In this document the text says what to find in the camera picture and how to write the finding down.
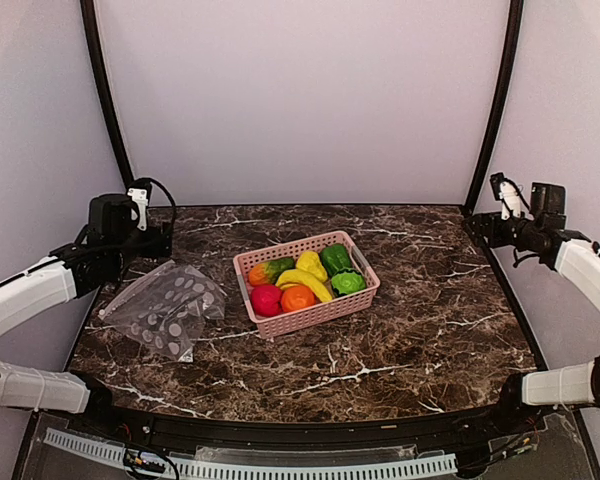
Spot clear polka dot zip bag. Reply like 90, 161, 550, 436
98, 260, 226, 363

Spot green orange mango toy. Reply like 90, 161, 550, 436
248, 257, 295, 287

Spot pink perforated plastic basket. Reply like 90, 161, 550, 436
233, 231, 380, 339

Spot yellow pear toy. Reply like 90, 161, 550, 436
296, 251, 329, 283

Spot green bell pepper toy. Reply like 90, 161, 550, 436
319, 243, 353, 277

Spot yellow banana toy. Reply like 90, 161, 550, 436
274, 269, 334, 304

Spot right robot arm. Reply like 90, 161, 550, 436
464, 173, 600, 434

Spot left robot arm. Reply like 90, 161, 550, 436
0, 178, 174, 436

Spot red apple toy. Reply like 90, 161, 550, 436
250, 285, 283, 317

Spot orange fruit toy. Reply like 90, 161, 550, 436
280, 285, 316, 313

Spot green watermelon toy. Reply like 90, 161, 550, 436
330, 268, 367, 297

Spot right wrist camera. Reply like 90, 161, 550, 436
490, 172, 522, 220

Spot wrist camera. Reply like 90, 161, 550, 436
490, 172, 522, 220
126, 179, 152, 231

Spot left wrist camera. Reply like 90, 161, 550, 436
126, 179, 152, 231

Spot black cable on left wrist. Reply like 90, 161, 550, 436
147, 178, 178, 231

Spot black front rail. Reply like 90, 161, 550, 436
68, 402, 545, 452

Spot right black frame post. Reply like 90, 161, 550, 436
462, 0, 524, 216

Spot black frame post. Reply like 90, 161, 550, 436
462, 0, 524, 216
79, 0, 135, 187

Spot white slotted cable duct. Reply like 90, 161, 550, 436
43, 428, 458, 479

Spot left black frame post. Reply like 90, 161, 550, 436
79, 0, 135, 187

